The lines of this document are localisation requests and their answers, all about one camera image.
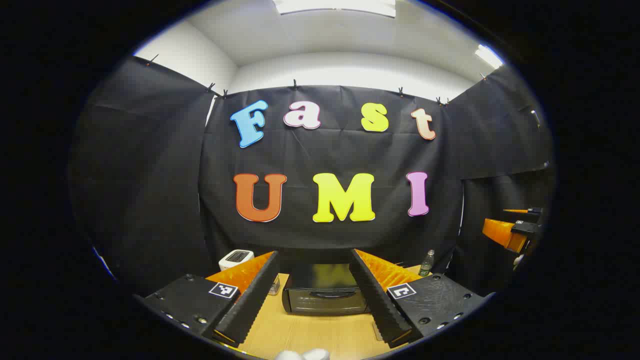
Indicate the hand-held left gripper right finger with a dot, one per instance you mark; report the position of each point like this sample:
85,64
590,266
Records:
372,292

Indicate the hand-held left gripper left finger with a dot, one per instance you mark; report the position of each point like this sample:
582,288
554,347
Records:
252,295

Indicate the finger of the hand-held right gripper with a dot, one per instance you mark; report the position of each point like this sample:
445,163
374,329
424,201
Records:
532,211
502,233

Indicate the black electric oven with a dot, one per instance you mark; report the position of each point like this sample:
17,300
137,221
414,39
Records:
320,300

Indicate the white toaster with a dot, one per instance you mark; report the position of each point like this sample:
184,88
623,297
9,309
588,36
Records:
236,259

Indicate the clear plastic bottle green label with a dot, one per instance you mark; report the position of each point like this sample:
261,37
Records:
426,265

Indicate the black backdrop cloth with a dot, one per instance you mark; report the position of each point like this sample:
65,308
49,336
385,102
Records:
330,150

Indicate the ceiling light panel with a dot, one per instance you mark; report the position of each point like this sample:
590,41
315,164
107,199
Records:
335,6
488,56

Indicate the row of black cloth clips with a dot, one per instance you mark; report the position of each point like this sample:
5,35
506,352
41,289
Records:
294,84

